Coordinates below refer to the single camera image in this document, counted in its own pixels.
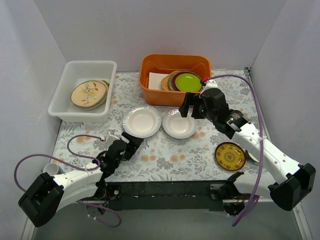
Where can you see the white plastic bin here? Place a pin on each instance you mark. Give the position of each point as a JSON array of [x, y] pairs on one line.
[[84, 91]]

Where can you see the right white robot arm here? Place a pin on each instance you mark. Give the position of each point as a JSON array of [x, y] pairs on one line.
[[293, 180]]

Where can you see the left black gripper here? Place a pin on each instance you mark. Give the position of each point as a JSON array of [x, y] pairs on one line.
[[130, 146]]

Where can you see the floral pattern table mat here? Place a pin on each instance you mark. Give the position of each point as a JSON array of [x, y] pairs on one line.
[[160, 157]]

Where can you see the black aluminium base frame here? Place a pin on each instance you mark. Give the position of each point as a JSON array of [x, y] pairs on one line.
[[234, 186]]

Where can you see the yellow brown ornate plate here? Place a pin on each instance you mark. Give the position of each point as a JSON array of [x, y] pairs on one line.
[[230, 156]]

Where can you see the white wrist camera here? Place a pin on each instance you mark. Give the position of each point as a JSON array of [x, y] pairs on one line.
[[110, 138], [207, 84]]

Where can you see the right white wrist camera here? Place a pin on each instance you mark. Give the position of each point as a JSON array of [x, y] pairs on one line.
[[207, 84]]

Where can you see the large white paper plate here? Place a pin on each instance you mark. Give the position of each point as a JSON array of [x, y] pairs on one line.
[[142, 121]]

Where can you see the lime green round plate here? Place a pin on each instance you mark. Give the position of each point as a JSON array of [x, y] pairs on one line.
[[188, 82]]

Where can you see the white watermelon pattern plate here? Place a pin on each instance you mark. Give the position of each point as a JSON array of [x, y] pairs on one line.
[[106, 97]]

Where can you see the orange plastic bin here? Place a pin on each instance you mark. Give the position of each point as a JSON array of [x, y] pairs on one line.
[[166, 64]]

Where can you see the small white paper plate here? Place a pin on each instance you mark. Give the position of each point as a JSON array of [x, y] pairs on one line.
[[178, 127]]

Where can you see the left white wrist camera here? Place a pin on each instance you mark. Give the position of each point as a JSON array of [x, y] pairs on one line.
[[110, 138]]

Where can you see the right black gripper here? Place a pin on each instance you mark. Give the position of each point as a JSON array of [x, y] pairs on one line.
[[196, 107]]

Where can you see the grey speckled plate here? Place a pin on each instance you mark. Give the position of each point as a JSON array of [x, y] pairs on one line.
[[170, 81]]

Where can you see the white paper sheet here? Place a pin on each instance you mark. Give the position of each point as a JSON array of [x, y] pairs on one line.
[[155, 80]]

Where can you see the small woven bamboo tray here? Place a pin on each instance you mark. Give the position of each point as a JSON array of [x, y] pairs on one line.
[[165, 80]]

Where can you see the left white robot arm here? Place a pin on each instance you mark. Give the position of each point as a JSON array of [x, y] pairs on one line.
[[48, 194]]

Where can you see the white ceramic cup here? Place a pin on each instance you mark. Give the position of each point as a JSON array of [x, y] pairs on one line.
[[53, 169]]

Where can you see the tan bird pattern plate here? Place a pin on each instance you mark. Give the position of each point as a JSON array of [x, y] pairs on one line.
[[88, 93]]

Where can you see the white bowl teal rim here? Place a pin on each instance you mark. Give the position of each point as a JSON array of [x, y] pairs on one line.
[[251, 158]]

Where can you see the dark red plate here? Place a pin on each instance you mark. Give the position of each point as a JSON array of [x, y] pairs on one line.
[[173, 83]]

